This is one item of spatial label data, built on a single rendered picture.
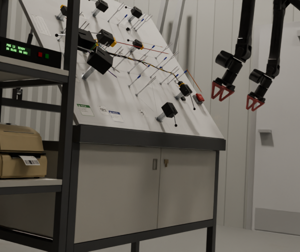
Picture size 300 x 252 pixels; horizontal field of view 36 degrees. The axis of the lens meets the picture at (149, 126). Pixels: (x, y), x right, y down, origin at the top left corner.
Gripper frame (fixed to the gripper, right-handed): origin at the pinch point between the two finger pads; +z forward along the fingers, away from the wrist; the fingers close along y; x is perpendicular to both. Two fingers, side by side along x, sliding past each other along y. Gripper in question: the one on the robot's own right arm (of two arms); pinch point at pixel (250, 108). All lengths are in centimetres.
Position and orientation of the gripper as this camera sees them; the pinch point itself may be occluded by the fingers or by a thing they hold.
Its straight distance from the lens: 270.9
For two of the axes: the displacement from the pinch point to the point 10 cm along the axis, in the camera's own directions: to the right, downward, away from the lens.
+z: -4.7, 8.6, 2.1
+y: -5.1, -0.7, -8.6
